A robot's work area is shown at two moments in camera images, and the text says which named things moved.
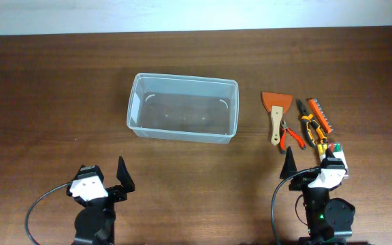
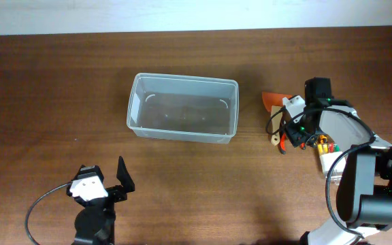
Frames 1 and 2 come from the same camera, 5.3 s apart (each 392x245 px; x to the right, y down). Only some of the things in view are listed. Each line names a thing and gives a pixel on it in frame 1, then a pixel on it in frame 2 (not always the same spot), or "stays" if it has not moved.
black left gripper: x=118 y=191 stays
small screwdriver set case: x=337 y=150 stays
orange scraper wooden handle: x=276 y=103 stays
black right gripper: x=301 y=181 -> x=292 y=135
